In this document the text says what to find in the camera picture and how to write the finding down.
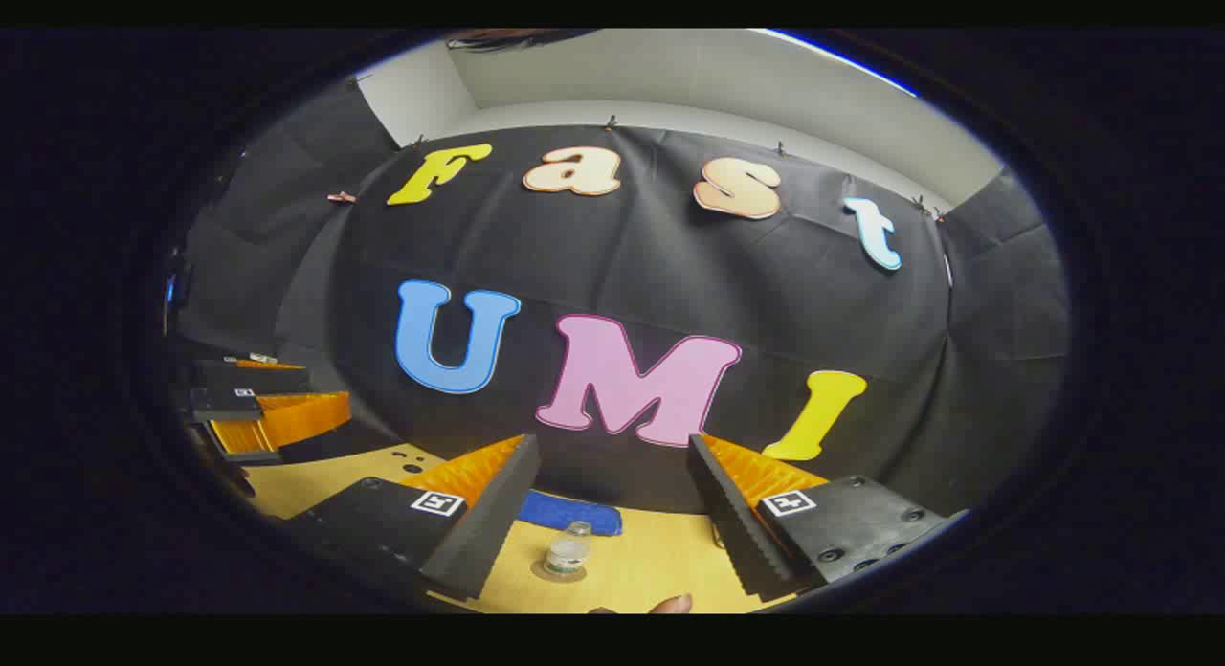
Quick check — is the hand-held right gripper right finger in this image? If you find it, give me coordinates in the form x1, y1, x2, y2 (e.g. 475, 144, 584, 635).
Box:
686, 433, 950, 599

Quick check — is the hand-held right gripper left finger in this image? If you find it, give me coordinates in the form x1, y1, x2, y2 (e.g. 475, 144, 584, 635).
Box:
285, 433, 543, 602

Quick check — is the clear plastic water bottle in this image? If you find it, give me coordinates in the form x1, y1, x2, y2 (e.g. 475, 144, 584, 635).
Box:
544, 520, 593, 579

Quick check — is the blue towel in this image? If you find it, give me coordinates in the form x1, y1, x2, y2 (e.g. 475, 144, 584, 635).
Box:
518, 490, 624, 537

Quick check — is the black backdrop cloth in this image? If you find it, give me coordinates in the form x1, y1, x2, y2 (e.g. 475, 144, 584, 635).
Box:
177, 73, 1071, 516

